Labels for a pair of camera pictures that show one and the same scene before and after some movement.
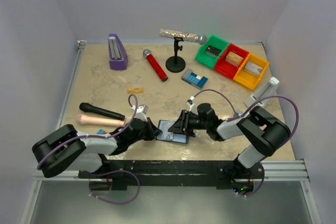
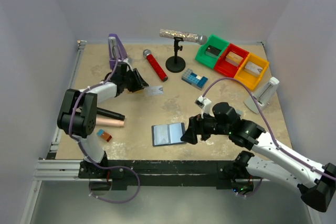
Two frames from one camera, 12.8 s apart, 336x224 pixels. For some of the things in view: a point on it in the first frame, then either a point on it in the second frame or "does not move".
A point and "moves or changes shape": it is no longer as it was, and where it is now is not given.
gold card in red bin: x=234 y=59 does not move
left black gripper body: x=149 y=128 -> x=132 y=80
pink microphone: x=92 y=120 does not move
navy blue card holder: x=180 y=138 moves or changes shape
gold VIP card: x=135 y=89 does not move
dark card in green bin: x=212 y=51 does not move
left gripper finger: x=156 y=131 -> x=134 y=84
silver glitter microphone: x=201 y=39 does not move
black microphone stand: x=176 y=63 does not move
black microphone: x=87 y=107 does not move
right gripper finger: x=179 y=127 -> x=197 y=125
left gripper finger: x=154 y=128 -> x=136 y=82
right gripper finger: x=181 y=127 -> x=190 y=136
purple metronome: x=118 y=56 does not move
